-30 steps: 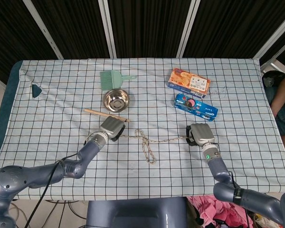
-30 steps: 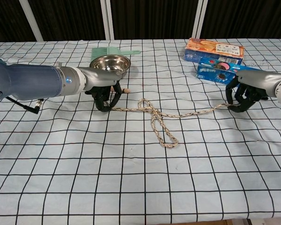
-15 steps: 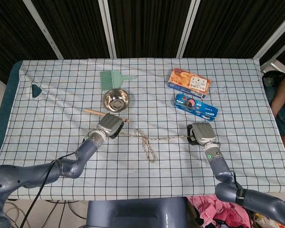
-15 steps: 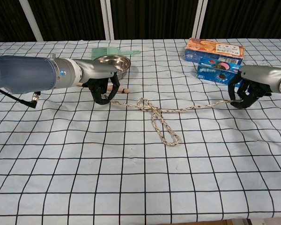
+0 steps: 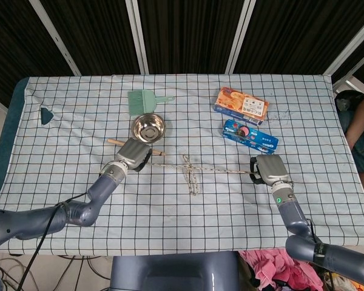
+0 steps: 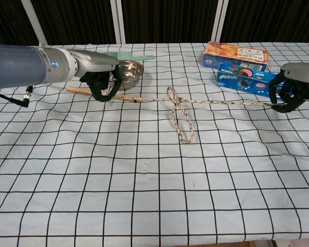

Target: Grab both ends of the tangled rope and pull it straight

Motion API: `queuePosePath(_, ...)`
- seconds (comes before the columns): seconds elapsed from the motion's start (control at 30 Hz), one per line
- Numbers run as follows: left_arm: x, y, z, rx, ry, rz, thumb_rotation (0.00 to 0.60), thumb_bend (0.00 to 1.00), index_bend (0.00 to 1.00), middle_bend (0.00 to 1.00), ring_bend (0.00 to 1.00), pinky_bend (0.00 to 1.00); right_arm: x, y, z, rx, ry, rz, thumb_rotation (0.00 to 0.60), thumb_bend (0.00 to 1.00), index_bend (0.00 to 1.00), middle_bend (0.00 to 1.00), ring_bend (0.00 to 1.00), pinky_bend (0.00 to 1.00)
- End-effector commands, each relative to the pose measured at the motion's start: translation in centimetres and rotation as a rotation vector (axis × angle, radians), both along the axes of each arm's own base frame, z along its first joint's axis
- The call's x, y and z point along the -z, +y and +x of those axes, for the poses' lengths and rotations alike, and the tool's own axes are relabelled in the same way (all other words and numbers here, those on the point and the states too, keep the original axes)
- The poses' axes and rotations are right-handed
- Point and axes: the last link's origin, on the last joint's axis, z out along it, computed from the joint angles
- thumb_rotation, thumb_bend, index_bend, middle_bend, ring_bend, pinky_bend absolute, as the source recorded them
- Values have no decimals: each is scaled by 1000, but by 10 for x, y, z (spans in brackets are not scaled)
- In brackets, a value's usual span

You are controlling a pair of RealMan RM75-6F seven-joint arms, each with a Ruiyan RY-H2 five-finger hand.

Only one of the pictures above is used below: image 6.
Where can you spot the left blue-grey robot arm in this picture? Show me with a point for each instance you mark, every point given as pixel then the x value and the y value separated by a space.
pixel 15 64

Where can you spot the blue Oreo cookie box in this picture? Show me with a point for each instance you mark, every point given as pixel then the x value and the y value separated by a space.
pixel 242 79

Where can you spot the stainless steel bowl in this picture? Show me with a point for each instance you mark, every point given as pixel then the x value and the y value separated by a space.
pixel 132 74

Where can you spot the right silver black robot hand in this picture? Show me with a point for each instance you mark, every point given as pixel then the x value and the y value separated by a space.
pixel 298 74

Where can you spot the dark partition panel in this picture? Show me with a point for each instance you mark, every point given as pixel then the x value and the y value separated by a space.
pixel 170 20
pixel 7 20
pixel 77 20
pixel 273 20

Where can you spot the green plastic hand brush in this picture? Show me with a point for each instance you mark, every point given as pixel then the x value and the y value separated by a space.
pixel 136 57

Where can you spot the wooden stick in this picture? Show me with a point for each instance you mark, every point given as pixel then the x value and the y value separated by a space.
pixel 77 90

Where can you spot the orange biscuit box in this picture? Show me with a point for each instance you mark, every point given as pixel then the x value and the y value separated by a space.
pixel 221 52

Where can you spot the light blue checked tablecloth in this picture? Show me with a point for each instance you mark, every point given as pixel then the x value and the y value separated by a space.
pixel 144 180

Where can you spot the white partition frame post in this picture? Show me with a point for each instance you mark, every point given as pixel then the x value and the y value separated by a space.
pixel 37 25
pixel 219 20
pixel 118 20

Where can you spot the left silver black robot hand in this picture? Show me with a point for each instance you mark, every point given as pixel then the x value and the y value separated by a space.
pixel 95 63

